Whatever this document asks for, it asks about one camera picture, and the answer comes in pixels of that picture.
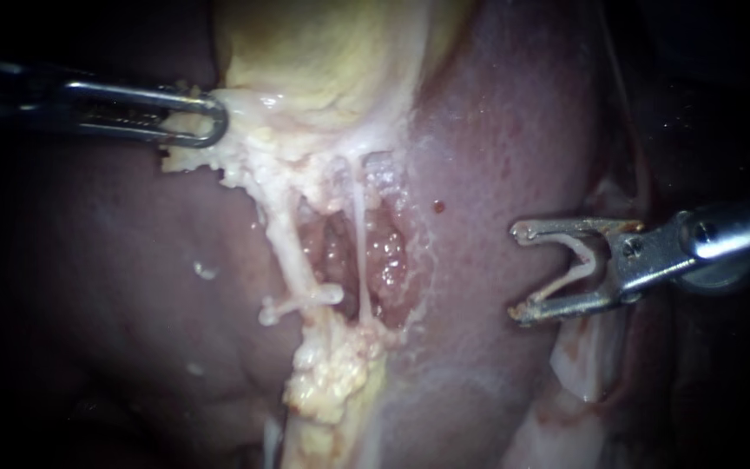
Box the dark red liver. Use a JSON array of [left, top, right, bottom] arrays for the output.
[[0, 0, 675, 469]]

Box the left arm instrument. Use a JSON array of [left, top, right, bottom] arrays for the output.
[[0, 59, 74, 133]]

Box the left arm instrument jaw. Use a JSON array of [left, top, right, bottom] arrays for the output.
[[62, 80, 231, 149]]

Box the right arm instrument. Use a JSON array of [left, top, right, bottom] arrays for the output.
[[608, 200, 750, 295]]

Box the white clip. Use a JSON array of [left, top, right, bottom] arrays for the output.
[[257, 282, 345, 327], [530, 235, 612, 305]]

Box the gallbladder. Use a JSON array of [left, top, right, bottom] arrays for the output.
[[158, 0, 480, 194]]

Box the right arm instrument jaw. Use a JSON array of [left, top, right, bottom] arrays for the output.
[[509, 216, 646, 254], [507, 275, 641, 328]]

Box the thin tube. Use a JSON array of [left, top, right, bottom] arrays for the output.
[[347, 155, 376, 326], [259, 192, 324, 314]]

